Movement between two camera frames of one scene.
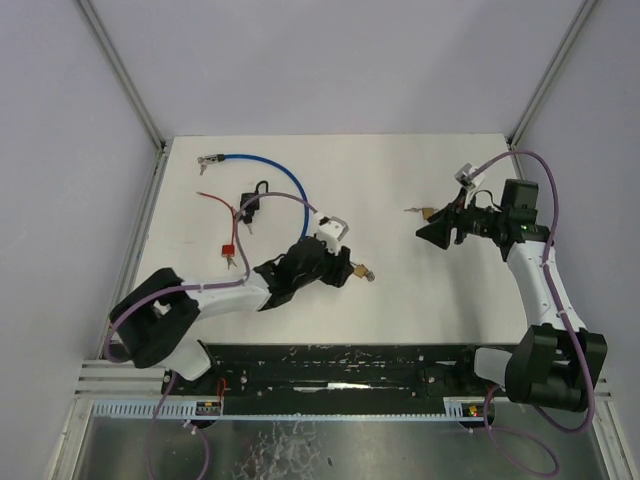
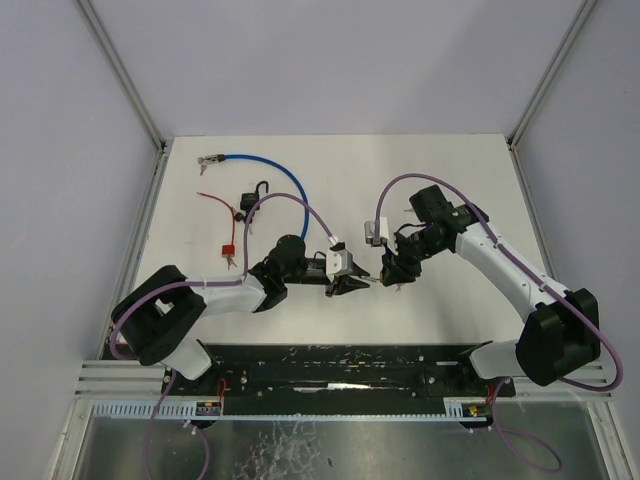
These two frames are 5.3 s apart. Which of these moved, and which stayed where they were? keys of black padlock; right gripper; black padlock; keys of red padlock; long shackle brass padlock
Moved: long shackle brass padlock; right gripper
Stayed: keys of red padlock; keys of black padlock; black padlock
